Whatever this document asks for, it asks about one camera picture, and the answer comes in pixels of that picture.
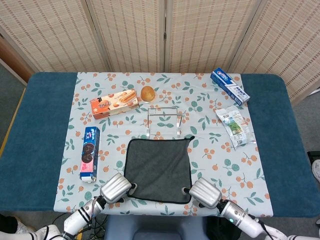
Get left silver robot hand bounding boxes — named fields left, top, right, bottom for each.
left=99, top=172, right=138, bottom=204

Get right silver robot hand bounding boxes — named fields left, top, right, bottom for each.
left=181, top=177, right=223, bottom=210

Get grey and blue cloth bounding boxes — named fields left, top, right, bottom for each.
left=123, top=135, right=196, bottom=205

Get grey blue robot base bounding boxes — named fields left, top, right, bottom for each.
left=103, top=214, right=208, bottom=240

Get floral orange berry tablecloth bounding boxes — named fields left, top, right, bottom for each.
left=53, top=71, right=274, bottom=218

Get black bag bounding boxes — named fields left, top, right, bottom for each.
left=206, top=216, right=243, bottom=240

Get blue chocolate cookie box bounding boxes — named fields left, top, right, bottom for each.
left=79, top=126, right=101, bottom=184

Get silver green snack bag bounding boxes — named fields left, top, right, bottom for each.
left=215, top=105, right=256, bottom=150

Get orange biscuit box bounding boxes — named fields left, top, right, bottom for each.
left=90, top=89, right=140, bottom=121

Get white sneaker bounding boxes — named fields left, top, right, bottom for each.
left=14, top=216, right=36, bottom=235
left=311, top=159, right=320, bottom=184

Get teal blue table cover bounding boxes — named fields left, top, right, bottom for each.
left=0, top=71, right=315, bottom=218

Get brown bread bun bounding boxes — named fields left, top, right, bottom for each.
left=140, top=85, right=157, bottom=103

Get blue white toothpaste box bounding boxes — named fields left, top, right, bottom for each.
left=210, top=67, right=251, bottom=106

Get woven folding screen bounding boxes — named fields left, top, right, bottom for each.
left=0, top=0, right=320, bottom=106

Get brown wooden board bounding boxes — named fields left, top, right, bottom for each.
left=0, top=34, right=35, bottom=86

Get black floor cables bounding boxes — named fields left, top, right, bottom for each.
left=83, top=213, right=109, bottom=240

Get metal wire rack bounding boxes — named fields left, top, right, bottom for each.
left=146, top=105, right=183, bottom=139

